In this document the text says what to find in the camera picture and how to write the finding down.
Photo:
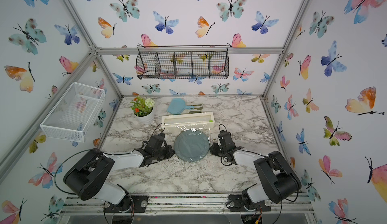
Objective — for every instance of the white mesh wall basket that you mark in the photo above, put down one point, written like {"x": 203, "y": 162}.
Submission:
{"x": 72, "y": 115}

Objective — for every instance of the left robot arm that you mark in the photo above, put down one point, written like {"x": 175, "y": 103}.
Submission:
{"x": 88, "y": 177}

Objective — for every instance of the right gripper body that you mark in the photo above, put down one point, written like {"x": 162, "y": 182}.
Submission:
{"x": 224, "y": 152}

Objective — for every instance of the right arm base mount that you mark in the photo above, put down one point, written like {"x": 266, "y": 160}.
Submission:
{"x": 242, "y": 203}

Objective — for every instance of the potted plant white pot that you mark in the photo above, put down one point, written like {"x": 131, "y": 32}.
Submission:
{"x": 143, "y": 109}

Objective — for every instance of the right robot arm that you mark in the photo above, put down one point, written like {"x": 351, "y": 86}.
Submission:
{"x": 277, "y": 180}

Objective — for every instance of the white green striped cloth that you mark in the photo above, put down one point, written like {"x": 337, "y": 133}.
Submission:
{"x": 193, "y": 109}

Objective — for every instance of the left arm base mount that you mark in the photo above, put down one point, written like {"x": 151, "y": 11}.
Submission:
{"x": 127, "y": 204}

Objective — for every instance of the clear plastic wrap sheet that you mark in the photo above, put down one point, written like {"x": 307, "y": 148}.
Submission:
{"x": 193, "y": 142}

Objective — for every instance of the black wire wall basket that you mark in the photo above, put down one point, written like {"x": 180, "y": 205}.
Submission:
{"x": 205, "y": 62}

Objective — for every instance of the teal ceramic plate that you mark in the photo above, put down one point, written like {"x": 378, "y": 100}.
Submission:
{"x": 191, "y": 146}

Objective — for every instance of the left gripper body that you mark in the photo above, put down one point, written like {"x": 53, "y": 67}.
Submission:
{"x": 155, "y": 155}

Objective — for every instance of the aluminium front rail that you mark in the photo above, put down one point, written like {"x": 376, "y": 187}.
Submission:
{"x": 188, "y": 204}

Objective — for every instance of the cream plastic wrap dispenser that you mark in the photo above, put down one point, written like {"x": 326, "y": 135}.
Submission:
{"x": 184, "y": 122}

